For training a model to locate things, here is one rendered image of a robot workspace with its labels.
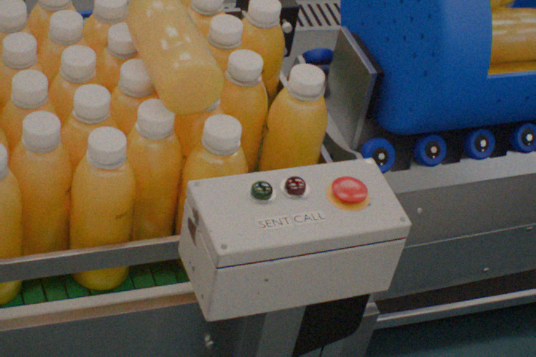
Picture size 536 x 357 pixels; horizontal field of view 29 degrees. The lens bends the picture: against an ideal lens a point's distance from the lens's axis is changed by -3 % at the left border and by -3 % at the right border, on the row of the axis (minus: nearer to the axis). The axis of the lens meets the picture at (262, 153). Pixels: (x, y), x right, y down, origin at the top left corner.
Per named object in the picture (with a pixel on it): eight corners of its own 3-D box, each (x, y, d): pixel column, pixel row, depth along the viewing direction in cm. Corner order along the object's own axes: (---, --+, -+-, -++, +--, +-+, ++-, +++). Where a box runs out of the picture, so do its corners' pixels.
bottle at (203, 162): (191, 284, 120) (209, 166, 108) (161, 244, 124) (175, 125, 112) (242, 266, 123) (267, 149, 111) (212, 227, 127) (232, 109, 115)
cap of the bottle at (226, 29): (239, 47, 125) (241, 35, 123) (206, 41, 124) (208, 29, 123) (242, 29, 128) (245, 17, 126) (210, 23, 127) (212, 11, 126)
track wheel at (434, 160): (447, 130, 134) (439, 129, 136) (417, 133, 133) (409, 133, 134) (450, 165, 135) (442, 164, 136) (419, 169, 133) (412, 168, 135)
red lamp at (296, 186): (309, 195, 104) (311, 186, 103) (287, 198, 103) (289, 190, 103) (301, 180, 106) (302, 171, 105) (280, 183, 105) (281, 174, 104)
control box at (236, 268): (388, 291, 110) (413, 221, 103) (206, 323, 103) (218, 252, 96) (352, 224, 117) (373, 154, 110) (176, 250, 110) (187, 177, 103)
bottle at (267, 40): (215, 107, 144) (234, -4, 132) (266, 111, 145) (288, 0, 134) (218, 142, 139) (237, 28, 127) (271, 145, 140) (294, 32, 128)
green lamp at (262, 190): (275, 200, 103) (277, 191, 102) (254, 203, 102) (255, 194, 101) (267, 185, 104) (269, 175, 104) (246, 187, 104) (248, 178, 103)
